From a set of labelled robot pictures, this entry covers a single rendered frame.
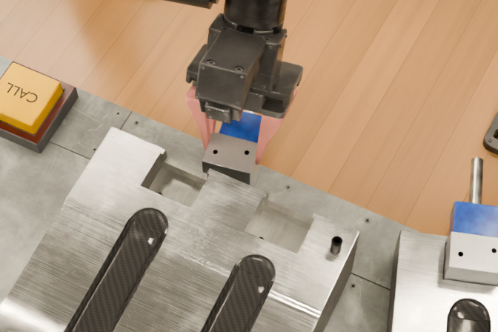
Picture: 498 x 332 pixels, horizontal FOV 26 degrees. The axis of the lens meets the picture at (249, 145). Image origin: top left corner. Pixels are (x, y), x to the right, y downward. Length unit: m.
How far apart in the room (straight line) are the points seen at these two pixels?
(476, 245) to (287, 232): 0.17
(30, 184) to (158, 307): 0.24
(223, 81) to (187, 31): 0.30
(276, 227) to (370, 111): 0.21
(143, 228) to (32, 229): 0.15
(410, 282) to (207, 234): 0.19
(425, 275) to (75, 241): 0.32
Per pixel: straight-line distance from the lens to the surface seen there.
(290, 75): 1.03
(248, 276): 0.97
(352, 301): 1.06
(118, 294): 0.98
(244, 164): 1.06
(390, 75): 1.19
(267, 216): 1.02
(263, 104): 1.02
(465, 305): 1.02
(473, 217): 1.04
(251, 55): 0.95
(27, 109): 1.14
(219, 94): 0.93
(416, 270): 1.02
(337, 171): 1.13
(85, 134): 1.15
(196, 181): 1.04
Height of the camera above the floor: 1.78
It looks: 60 degrees down
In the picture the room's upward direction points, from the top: straight up
